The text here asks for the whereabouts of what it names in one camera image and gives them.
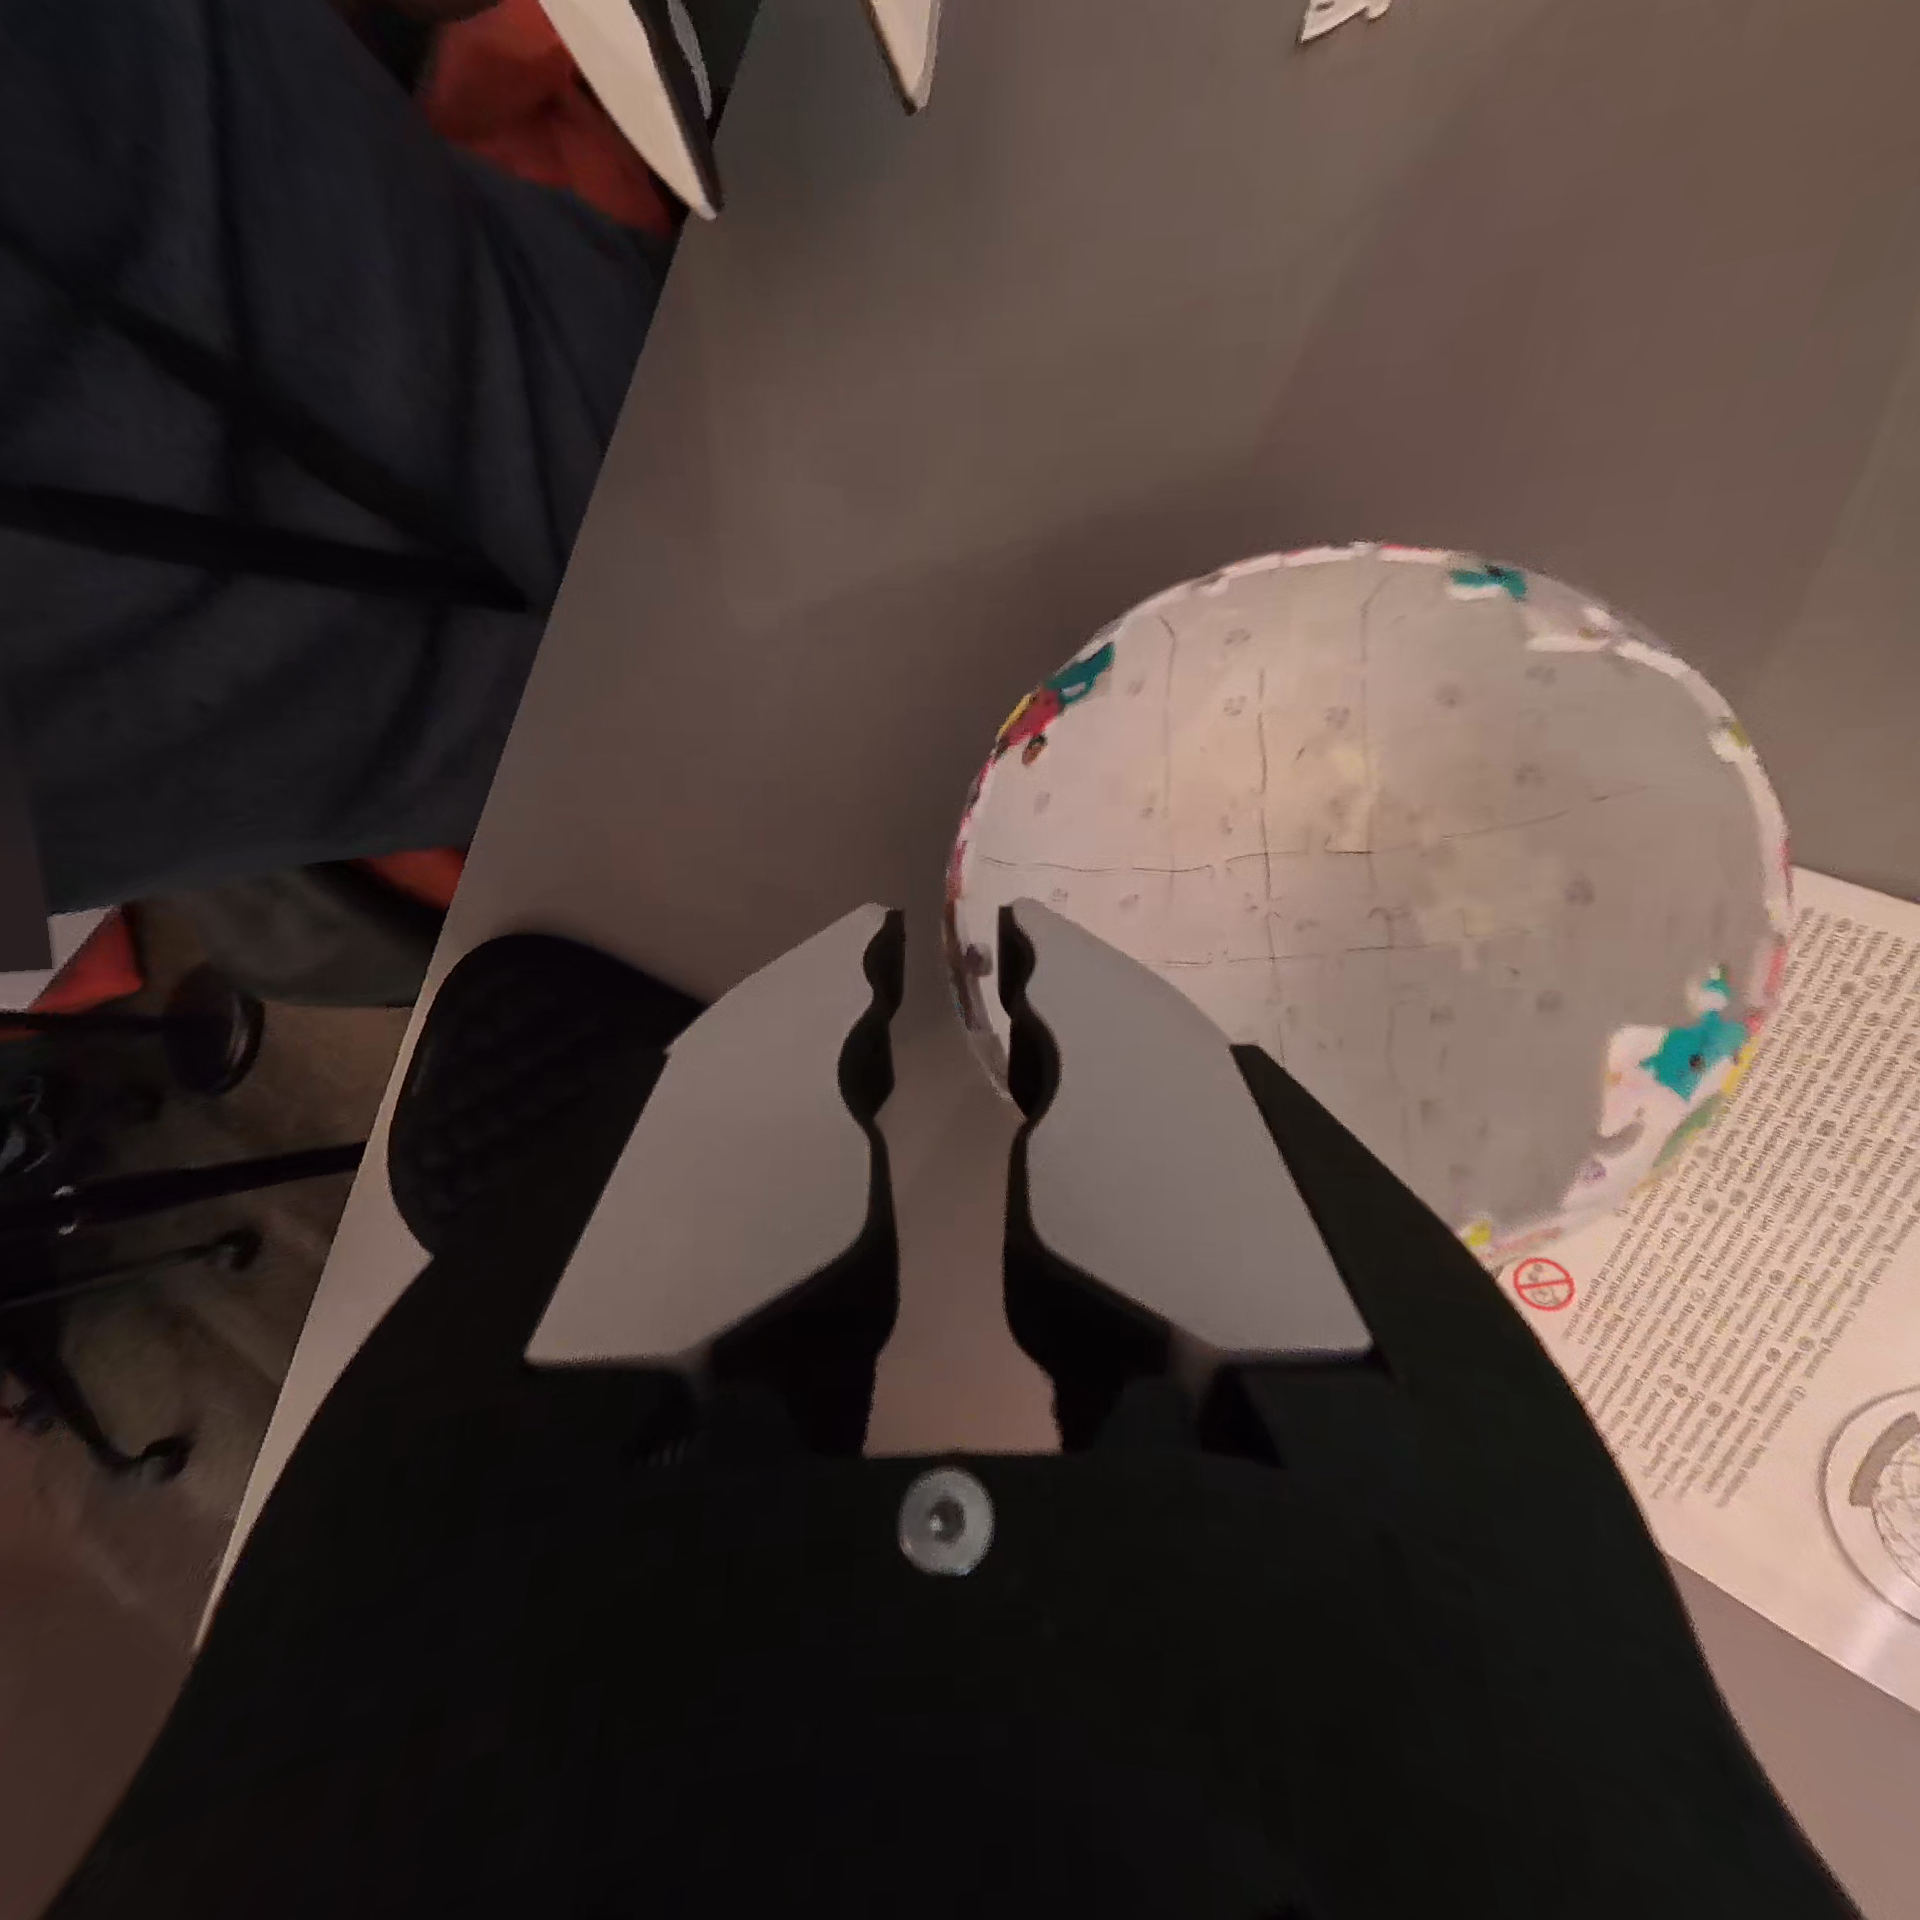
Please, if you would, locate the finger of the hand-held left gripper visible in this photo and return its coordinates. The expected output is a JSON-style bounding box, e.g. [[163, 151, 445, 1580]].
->
[[539, 0, 730, 225], [861, 0, 944, 117]]

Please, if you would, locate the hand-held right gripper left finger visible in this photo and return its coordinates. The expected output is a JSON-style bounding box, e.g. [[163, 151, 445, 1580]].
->
[[526, 902, 908, 1451]]

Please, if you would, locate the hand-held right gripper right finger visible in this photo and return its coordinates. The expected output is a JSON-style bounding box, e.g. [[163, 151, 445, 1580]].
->
[[996, 901, 1374, 1451]]

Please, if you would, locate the colourful puzzle ball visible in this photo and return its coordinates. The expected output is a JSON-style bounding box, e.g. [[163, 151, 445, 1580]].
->
[[942, 543, 1797, 1261]]

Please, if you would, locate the black office chair base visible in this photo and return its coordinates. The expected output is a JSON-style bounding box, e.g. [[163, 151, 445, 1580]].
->
[[0, 982, 368, 1479]]

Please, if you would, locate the white instruction leaflet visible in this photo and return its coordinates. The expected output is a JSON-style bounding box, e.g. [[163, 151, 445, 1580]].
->
[[1499, 861, 1920, 1713]]

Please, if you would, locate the black shoulder strap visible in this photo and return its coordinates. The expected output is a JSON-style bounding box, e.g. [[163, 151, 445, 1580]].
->
[[0, 299, 536, 607]]

